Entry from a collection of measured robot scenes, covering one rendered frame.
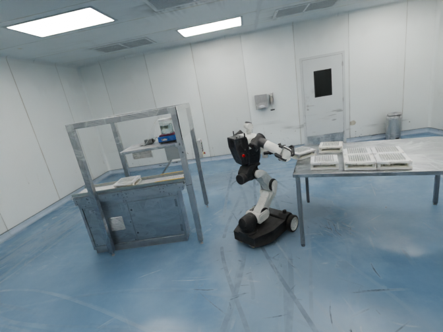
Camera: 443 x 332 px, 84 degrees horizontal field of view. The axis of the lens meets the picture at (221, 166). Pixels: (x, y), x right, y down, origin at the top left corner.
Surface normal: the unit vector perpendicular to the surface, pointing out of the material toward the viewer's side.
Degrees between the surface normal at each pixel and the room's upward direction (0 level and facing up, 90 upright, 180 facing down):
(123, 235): 90
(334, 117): 90
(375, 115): 90
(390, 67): 90
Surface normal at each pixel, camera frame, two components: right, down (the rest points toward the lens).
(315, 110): -0.10, 0.29
